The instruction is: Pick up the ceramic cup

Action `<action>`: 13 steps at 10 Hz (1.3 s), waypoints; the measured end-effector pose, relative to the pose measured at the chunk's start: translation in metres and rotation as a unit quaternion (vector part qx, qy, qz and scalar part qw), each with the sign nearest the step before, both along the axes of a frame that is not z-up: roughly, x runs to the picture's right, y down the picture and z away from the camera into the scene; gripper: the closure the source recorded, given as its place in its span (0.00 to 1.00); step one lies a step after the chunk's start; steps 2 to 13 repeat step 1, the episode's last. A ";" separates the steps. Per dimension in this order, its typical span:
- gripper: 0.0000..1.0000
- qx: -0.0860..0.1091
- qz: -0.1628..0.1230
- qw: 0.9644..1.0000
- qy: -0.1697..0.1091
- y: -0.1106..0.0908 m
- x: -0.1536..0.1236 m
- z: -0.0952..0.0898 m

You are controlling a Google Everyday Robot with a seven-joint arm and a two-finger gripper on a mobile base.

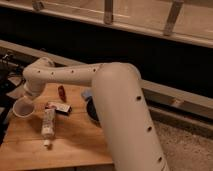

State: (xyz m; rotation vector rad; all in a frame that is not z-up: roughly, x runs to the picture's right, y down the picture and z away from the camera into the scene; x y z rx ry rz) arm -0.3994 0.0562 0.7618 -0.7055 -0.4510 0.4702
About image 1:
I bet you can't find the dark round object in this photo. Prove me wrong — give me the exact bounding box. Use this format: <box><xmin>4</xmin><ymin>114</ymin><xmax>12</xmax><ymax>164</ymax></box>
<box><xmin>86</xmin><ymin>99</ymin><xmax>99</xmax><ymax>122</ymax></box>

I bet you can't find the white tube with cap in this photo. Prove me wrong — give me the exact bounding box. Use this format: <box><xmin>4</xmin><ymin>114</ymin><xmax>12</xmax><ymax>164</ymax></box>
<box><xmin>41</xmin><ymin>108</ymin><xmax>55</xmax><ymax>148</ymax></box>

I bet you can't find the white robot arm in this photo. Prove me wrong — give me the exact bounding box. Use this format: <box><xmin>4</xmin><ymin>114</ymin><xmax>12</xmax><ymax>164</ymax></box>
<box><xmin>23</xmin><ymin>58</ymin><xmax>170</xmax><ymax>171</ymax></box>

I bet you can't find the wooden board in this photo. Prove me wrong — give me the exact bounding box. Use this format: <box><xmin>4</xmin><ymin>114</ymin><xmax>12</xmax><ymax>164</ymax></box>
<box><xmin>0</xmin><ymin>84</ymin><xmax>112</xmax><ymax>171</ymax></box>

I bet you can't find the white ceramic cup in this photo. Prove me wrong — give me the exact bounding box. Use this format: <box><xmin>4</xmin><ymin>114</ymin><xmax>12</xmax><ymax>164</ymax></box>
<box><xmin>12</xmin><ymin>97</ymin><xmax>35</xmax><ymax>118</ymax></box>

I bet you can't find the light blue object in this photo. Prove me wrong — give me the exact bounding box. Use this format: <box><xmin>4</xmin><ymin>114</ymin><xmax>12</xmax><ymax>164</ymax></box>
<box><xmin>81</xmin><ymin>89</ymin><xmax>92</xmax><ymax>101</ymax></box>

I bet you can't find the small red object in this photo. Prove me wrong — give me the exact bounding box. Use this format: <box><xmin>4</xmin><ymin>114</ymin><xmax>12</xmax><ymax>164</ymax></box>
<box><xmin>58</xmin><ymin>85</ymin><xmax>66</xmax><ymax>102</ymax></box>

